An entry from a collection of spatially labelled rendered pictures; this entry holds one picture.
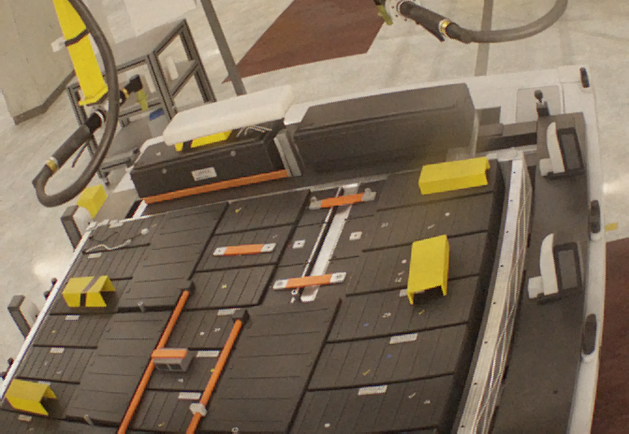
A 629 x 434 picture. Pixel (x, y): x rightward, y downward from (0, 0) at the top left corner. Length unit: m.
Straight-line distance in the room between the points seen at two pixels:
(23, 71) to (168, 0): 3.50
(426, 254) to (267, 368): 0.38
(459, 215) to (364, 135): 0.40
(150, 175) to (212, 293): 0.57
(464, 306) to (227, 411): 0.48
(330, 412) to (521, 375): 0.38
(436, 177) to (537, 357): 0.58
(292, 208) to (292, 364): 0.59
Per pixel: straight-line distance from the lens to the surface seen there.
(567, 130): 2.22
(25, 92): 8.08
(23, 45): 7.88
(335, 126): 2.32
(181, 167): 2.51
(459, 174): 2.09
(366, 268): 1.96
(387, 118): 2.28
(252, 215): 2.30
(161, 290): 2.17
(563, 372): 1.70
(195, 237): 2.31
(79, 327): 2.22
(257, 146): 2.40
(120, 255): 2.42
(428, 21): 2.03
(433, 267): 1.83
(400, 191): 2.17
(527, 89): 2.86
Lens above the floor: 2.06
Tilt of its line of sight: 28 degrees down
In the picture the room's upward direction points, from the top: 22 degrees counter-clockwise
